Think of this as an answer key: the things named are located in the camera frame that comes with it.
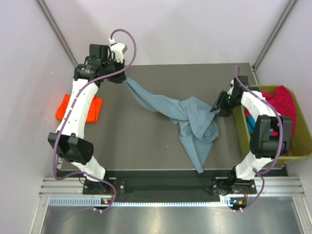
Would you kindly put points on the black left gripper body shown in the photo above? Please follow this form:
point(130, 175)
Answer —
point(111, 66)

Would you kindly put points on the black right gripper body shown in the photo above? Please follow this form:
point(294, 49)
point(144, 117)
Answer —
point(227, 103)

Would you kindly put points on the light blue t shirt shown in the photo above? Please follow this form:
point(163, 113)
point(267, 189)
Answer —
point(198, 130)

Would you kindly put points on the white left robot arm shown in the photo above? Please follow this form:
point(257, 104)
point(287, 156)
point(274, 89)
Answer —
point(68, 140)

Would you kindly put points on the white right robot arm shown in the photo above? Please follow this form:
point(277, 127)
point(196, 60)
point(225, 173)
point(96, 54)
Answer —
point(251, 165)

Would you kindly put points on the bright blue t shirt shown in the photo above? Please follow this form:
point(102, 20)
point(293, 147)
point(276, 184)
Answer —
point(250, 123)

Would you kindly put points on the folded orange t shirt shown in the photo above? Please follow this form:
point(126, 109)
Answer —
point(93, 112)

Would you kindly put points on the red t shirt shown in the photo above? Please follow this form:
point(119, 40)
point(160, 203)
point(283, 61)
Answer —
point(282, 102)

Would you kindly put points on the olive green plastic bin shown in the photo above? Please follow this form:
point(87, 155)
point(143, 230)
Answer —
point(301, 141)

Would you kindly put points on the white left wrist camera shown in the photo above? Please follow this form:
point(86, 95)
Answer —
point(117, 50)

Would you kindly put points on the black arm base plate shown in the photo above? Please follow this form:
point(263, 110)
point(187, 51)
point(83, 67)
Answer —
point(211, 186)

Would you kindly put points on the aluminium frame rail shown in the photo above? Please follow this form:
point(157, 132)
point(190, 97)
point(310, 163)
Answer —
point(274, 186)

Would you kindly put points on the slotted grey cable duct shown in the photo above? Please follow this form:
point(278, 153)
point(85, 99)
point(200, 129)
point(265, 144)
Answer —
point(104, 202)

